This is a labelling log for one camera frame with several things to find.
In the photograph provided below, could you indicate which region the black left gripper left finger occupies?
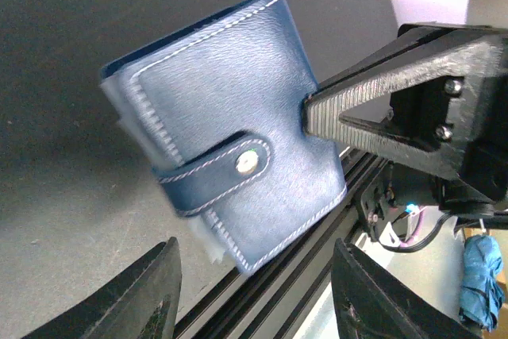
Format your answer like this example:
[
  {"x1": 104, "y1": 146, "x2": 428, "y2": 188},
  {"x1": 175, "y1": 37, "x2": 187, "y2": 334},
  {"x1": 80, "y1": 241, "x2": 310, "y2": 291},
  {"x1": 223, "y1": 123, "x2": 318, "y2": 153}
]
[{"x1": 26, "y1": 237, "x2": 182, "y2": 338}]

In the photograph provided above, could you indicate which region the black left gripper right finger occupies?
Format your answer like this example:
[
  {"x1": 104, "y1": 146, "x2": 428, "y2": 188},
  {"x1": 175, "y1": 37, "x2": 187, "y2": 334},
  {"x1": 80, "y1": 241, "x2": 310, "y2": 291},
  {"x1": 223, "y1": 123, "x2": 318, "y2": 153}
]
[{"x1": 331, "y1": 238, "x2": 482, "y2": 339}]

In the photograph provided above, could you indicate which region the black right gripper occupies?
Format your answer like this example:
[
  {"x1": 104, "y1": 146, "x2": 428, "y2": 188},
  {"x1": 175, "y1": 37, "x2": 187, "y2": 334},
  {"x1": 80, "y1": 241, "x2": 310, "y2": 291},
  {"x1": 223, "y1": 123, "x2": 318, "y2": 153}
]
[{"x1": 305, "y1": 25, "x2": 507, "y2": 230}]

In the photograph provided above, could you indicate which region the blue leather card holder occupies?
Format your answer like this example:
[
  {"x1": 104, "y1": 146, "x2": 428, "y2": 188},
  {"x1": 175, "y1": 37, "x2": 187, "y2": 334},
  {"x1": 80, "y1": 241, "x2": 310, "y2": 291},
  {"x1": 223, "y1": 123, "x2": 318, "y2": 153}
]
[{"x1": 102, "y1": 0, "x2": 347, "y2": 275}]

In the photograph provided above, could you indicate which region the blue folded umbrella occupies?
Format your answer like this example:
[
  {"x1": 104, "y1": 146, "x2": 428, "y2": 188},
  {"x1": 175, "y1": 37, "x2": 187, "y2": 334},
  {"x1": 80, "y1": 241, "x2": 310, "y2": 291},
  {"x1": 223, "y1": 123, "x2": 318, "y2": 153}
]
[{"x1": 459, "y1": 235, "x2": 505, "y2": 332}]

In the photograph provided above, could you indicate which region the black aluminium frame rail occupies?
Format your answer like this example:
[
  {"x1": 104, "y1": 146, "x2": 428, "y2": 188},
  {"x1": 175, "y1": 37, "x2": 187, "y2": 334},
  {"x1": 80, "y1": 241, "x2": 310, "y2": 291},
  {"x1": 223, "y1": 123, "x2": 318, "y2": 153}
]
[{"x1": 174, "y1": 148, "x2": 386, "y2": 338}]

